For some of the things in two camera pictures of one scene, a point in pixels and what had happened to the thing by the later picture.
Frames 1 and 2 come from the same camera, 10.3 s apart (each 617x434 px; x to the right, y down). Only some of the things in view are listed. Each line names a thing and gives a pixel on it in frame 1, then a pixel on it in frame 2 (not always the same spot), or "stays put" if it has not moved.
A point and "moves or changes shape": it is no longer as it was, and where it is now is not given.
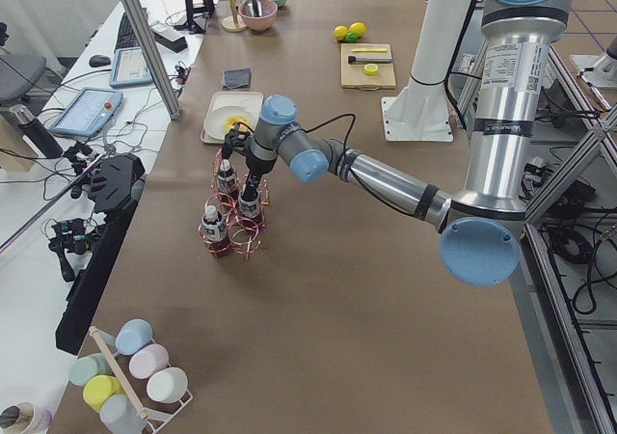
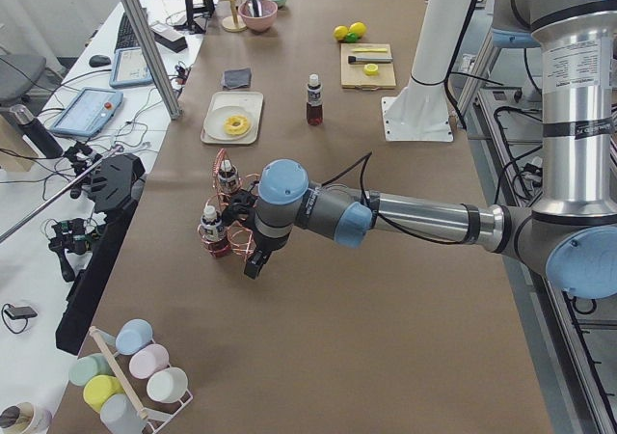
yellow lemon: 359,28 stays put
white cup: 167,385 stays put
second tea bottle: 227,178 stays put
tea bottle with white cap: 249,208 moves or changes shape
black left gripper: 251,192 to 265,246
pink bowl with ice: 258,13 stays put
